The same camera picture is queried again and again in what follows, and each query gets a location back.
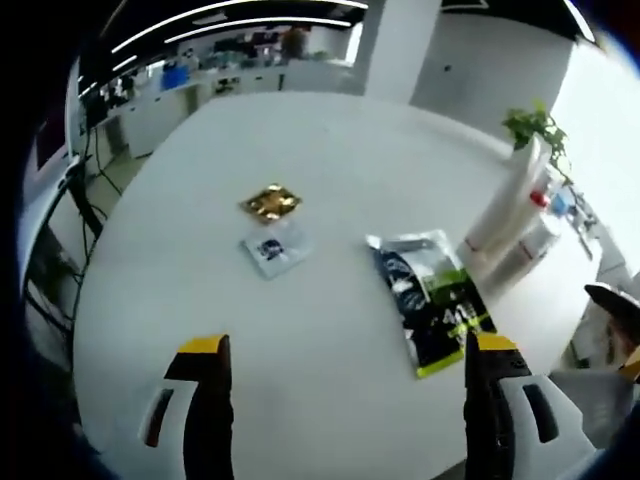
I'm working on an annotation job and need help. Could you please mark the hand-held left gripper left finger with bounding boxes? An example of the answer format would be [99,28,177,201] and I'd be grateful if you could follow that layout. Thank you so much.
[141,332,236,480]

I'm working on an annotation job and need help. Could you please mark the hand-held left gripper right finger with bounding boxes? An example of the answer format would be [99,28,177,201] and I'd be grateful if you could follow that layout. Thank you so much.
[461,331,587,480]

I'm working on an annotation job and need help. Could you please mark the white skincare bottle red label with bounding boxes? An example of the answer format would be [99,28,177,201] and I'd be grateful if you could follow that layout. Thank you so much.
[514,219,566,264]

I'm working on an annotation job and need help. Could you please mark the white skincare bottle red collar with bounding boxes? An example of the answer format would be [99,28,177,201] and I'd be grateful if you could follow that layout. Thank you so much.
[519,191,569,236]

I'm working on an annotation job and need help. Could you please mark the white skincare tube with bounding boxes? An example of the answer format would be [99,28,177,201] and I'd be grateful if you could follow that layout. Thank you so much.
[461,136,547,255]

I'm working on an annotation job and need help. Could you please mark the small white skincare sachet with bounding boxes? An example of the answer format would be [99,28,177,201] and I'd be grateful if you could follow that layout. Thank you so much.
[239,221,315,280]

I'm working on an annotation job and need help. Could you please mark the gold skincare sachet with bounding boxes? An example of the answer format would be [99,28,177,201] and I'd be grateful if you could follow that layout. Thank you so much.
[237,182,305,228]

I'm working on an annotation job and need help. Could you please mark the blue storage bin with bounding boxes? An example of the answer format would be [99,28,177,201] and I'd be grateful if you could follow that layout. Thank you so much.
[158,68,192,92]

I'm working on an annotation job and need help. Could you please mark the blue packet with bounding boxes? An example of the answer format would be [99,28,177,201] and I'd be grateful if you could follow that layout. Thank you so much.
[548,191,575,215]

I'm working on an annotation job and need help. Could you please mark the potted green plant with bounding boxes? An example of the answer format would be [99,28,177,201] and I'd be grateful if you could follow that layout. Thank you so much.
[501,98,572,184]

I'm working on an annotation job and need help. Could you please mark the black laptop stand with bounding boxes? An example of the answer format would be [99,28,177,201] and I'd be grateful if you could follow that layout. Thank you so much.
[63,158,110,237]

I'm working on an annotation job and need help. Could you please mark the white counter cabinets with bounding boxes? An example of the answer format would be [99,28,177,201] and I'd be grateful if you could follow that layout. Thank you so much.
[81,63,362,157]

